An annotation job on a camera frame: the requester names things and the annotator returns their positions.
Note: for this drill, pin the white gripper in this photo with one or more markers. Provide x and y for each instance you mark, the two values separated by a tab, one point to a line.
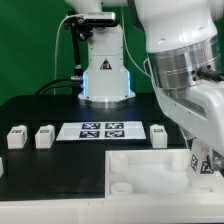
201	113

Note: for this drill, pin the white square tabletop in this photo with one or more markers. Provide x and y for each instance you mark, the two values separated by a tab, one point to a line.
157	173

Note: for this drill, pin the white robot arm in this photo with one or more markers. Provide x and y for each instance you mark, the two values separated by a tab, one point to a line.
184	60

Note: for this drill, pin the AprilTag base sheet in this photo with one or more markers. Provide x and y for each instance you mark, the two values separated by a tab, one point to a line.
122	130

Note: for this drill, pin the white U-shaped obstacle fence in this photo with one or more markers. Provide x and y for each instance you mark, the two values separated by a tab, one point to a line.
115	211

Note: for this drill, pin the white part at left edge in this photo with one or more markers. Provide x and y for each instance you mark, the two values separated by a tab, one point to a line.
1	167

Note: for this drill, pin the camera on black stand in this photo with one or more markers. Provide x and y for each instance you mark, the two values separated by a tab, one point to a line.
81	27

